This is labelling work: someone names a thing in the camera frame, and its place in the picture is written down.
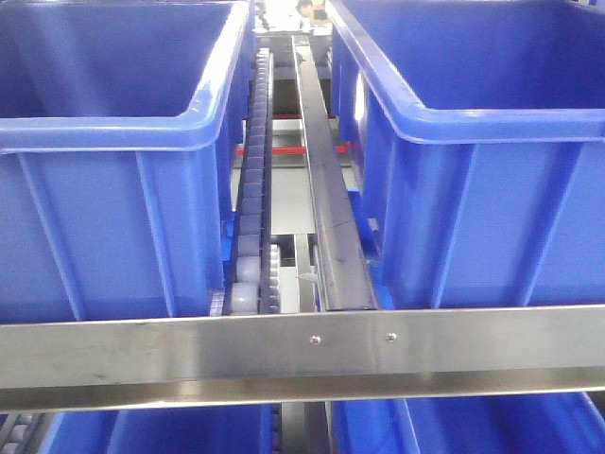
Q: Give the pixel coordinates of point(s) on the grey roller conveyor track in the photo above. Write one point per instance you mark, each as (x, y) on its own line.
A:
(252, 279)

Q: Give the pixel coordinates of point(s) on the right blue plastic bin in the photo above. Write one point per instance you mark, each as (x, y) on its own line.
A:
(477, 134)

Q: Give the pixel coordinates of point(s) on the blue plastic bin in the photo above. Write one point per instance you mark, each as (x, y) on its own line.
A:
(477, 134)
(119, 120)

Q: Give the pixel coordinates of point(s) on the left blue plastic bin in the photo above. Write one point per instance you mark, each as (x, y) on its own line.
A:
(119, 120)

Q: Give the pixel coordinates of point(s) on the lower left blue bin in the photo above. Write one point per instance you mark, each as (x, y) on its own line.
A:
(227, 429)

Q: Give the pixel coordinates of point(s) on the lower right blue bin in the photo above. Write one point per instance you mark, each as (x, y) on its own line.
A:
(527, 423)

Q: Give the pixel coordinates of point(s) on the steel divider rail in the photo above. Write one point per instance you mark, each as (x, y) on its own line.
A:
(345, 283)

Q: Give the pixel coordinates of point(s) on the stainless steel shelf frame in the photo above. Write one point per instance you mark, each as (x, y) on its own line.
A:
(301, 357)

